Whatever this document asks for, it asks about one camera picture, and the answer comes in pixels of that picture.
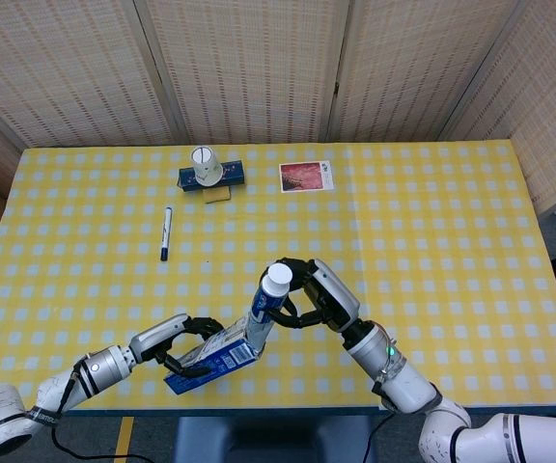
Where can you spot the white blue marker pen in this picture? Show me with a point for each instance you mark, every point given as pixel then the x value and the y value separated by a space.
pixel 166 236

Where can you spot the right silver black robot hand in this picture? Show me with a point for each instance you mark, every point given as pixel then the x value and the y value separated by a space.
pixel 336 296

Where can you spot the yellow floor tape strip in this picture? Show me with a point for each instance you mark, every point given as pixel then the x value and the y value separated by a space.
pixel 123 441

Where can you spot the yellow white checked tablecloth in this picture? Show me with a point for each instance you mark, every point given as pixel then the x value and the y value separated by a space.
pixel 403 231

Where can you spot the dark blue rectangular box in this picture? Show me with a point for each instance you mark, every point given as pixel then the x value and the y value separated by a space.
pixel 234 173

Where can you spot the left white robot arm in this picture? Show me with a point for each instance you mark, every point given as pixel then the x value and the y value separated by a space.
pixel 104 369

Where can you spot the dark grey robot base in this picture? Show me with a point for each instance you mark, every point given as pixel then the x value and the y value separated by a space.
pixel 258 441

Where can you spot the white paper cup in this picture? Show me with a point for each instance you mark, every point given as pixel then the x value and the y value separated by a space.
pixel 205 169

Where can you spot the red picture card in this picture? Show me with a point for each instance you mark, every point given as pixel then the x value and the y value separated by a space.
pixel 302 177

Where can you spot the blue white toothpaste box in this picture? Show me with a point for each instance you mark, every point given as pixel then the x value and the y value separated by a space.
pixel 220 359

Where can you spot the blue white toothpaste tube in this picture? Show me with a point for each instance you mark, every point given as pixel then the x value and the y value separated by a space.
pixel 266 304

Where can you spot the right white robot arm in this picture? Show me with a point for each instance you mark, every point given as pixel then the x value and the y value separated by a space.
pixel 403 381

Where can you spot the yellow sponge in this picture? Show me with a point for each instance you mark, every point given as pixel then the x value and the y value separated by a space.
pixel 217 195

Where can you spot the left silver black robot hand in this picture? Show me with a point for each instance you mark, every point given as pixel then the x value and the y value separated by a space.
pixel 157 333

